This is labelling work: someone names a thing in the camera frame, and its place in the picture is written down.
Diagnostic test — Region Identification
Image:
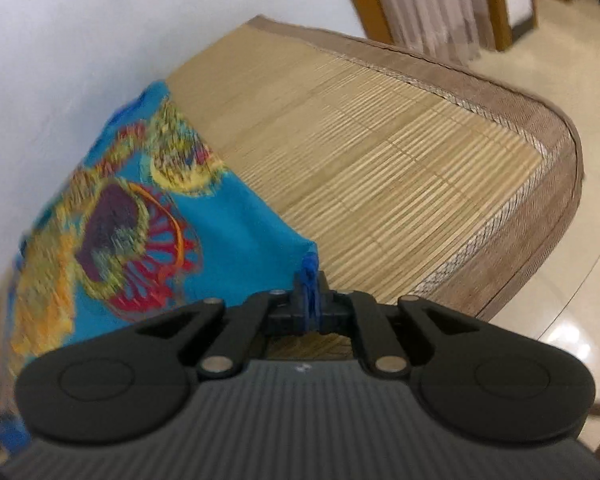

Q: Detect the pale curtain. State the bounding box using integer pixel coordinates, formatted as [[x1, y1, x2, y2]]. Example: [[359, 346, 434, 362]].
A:
[[364, 0, 497, 62]]

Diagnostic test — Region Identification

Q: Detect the blue patterned cloth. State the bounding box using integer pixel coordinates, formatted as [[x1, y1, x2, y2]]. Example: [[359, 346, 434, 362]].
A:
[[0, 80, 320, 396]]

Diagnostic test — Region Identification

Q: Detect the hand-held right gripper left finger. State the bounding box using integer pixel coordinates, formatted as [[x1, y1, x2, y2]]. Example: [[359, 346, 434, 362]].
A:
[[135, 272, 311, 380]]

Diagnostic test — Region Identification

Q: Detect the wooden door frame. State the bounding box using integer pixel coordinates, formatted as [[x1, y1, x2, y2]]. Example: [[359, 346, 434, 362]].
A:
[[334, 0, 539, 52]]

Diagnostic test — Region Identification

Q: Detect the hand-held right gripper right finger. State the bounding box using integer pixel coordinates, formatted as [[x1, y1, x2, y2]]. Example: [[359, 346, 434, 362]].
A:
[[312, 271, 481, 380]]

